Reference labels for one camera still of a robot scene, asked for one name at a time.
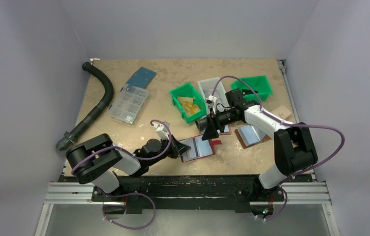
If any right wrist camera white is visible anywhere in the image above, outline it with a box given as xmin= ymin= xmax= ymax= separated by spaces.
xmin=205 ymin=95 xmax=217 ymax=114

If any green bin with yellow items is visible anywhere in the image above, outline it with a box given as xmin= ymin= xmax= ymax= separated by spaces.
xmin=169 ymin=83 xmax=207 ymax=123

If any black corrugated hose left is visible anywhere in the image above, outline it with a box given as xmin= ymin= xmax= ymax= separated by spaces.
xmin=56 ymin=61 xmax=115 ymax=152

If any brown open card holder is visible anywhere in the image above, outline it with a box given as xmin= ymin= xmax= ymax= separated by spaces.
xmin=235 ymin=125 xmax=271 ymax=149

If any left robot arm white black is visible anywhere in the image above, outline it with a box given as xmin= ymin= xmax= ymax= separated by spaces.
xmin=65 ymin=134 xmax=191 ymax=201

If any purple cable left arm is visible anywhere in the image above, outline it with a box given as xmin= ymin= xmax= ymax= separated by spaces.
xmin=71 ymin=119 xmax=173 ymax=230

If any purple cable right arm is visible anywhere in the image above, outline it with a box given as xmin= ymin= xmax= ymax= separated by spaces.
xmin=211 ymin=75 xmax=346 ymax=222

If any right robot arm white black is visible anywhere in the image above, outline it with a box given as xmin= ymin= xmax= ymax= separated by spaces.
xmin=195 ymin=89 xmax=318 ymax=200

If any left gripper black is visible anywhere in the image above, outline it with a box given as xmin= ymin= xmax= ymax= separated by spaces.
xmin=148 ymin=134 xmax=190 ymax=166

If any red leather card holder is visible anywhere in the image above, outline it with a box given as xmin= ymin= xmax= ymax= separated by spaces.
xmin=179 ymin=135 xmax=222 ymax=162

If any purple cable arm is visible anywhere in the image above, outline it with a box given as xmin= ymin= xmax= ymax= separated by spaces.
xmin=211 ymin=75 xmax=346 ymax=222
xmin=71 ymin=119 xmax=173 ymax=230

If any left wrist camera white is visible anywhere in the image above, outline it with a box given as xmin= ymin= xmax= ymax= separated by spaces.
xmin=153 ymin=121 xmax=170 ymax=140

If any black corrugated hose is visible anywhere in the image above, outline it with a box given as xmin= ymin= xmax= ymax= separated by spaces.
xmin=56 ymin=61 xmax=115 ymax=152
xmin=195 ymin=118 xmax=210 ymax=132

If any black corrugated hose right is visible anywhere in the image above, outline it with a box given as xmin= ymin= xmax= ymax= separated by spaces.
xmin=195 ymin=118 xmax=210 ymax=132

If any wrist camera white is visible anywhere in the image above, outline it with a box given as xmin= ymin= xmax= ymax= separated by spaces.
xmin=153 ymin=121 xmax=170 ymax=140
xmin=205 ymin=95 xmax=217 ymax=114

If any white striped credit card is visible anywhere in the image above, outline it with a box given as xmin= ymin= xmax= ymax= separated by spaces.
xmin=188 ymin=137 xmax=207 ymax=160

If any white plastic bin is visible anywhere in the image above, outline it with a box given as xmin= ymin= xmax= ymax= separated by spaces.
xmin=197 ymin=77 xmax=229 ymax=115

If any clear compartment screw box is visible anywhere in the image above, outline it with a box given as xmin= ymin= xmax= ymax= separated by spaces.
xmin=109 ymin=84 xmax=149 ymax=124

